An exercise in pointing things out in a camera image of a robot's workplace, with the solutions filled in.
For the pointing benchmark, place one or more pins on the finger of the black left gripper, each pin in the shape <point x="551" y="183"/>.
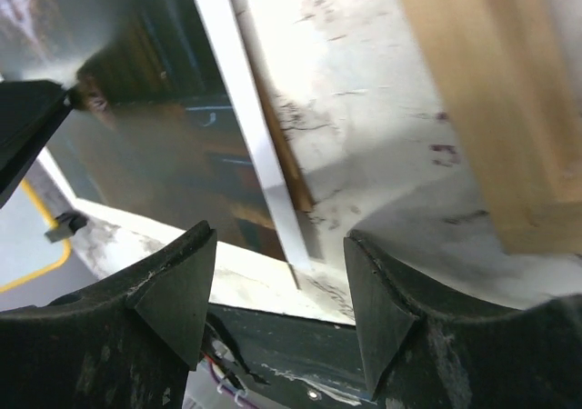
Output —
<point x="31" y="112"/>

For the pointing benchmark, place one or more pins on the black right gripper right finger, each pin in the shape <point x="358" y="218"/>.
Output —
<point x="426" y="345"/>

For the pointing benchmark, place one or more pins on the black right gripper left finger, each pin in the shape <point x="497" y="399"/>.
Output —
<point x="127" y="341"/>

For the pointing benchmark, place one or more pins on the cat and books photo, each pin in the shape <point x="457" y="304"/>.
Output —
<point x="167" y="120"/>

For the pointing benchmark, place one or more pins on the light wooden picture frame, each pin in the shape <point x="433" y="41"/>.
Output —
<point x="502" y="77"/>

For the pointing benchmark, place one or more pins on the yellow-rimmed whiteboard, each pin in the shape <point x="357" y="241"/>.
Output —
<point x="31" y="265"/>

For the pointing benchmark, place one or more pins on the brown frame backing board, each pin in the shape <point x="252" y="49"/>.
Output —
<point x="296" y="184"/>

